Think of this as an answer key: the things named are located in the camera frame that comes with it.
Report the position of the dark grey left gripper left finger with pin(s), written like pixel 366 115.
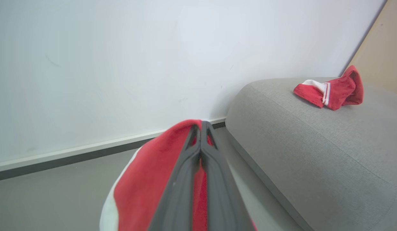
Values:
pixel 177 195

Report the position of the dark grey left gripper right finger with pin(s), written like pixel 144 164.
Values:
pixel 222 199

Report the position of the red and white garment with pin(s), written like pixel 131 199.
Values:
pixel 144 186

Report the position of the red garment with striped trim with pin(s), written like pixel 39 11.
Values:
pixel 338 91

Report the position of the grey fabric sofa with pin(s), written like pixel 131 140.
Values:
pixel 330 154

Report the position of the white and black baseboard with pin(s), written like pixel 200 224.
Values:
pixel 73 155

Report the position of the beige wooden panel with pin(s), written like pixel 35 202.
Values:
pixel 384 48

